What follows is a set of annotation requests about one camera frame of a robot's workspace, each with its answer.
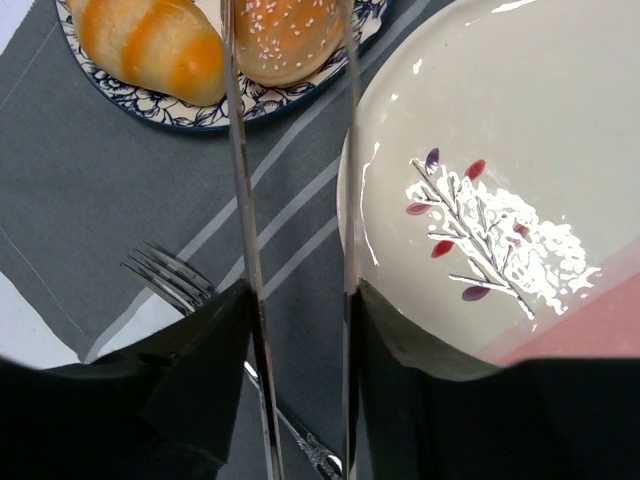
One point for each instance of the blue floral plate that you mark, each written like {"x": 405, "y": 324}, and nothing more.
{"x": 257, "y": 101}

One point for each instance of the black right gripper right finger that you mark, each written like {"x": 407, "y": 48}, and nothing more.
{"x": 433, "y": 412}

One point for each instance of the striped crescent bread roll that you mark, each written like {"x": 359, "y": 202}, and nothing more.
{"x": 165, "y": 46}

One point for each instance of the silver metal tongs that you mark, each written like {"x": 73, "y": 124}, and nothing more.
{"x": 350, "y": 374}

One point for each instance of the round sesame bun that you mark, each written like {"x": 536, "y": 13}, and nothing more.
{"x": 280, "y": 42}

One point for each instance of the cream and pink plate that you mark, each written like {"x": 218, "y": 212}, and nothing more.
{"x": 499, "y": 201}

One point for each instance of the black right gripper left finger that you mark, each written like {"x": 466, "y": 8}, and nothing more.
{"x": 164, "y": 407}

